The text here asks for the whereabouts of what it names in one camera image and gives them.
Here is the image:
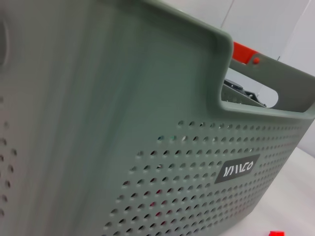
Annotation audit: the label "orange basket handle clip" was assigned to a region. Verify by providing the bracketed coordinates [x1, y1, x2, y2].
[232, 41, 262, 67]

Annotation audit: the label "glass pitcher with black handle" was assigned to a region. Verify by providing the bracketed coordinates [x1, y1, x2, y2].
[223, 79, 268, 108]

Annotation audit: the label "grey perforated storage basket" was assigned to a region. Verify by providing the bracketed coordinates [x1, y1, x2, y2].
[0, 0, 315, 236]

